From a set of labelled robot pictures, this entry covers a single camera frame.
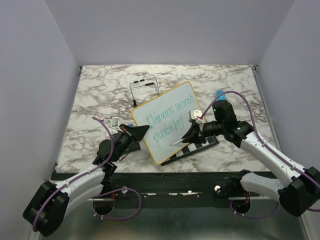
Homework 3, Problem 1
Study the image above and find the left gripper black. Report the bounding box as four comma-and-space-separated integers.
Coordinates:
112, 123, 149, 162

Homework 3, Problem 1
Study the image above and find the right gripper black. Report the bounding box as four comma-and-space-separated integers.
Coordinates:
182, 120, 226, 144

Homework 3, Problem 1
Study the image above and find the yellow framed whiteboard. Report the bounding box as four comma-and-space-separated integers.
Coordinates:
131, 81, 202, 165

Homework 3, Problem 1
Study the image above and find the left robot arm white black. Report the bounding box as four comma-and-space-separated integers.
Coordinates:
22, 124, 150, 237

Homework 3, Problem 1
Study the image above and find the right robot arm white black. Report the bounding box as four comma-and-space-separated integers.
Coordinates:
181, 100, 320, 217

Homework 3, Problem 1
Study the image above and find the black white chessboard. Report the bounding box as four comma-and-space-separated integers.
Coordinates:
160, 136, 220, 167

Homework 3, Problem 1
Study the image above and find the dark grey lego baseplate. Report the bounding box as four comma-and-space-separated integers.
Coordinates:
112, 132, 141, 156

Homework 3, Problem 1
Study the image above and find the blue cylindrical eraser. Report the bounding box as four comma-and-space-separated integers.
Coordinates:
216, 90, 226, 101

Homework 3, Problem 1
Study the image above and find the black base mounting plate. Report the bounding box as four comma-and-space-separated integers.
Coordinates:
102, 172, 248, 209

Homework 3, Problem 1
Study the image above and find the aluminium rail frame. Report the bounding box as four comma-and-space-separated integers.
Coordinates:
22, 81, 320, 237

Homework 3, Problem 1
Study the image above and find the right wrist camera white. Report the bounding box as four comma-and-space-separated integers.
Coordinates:
188, 110, 203, 125

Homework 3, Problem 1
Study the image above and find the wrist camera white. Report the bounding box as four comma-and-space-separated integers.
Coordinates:
188, 110, 203, 125
103, 116, 119, 128

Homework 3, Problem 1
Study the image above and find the wire whiteboard stand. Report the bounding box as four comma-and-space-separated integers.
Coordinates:
129, 77, 161, 108

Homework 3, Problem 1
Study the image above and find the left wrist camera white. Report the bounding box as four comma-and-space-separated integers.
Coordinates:
103, 116, 119, 128

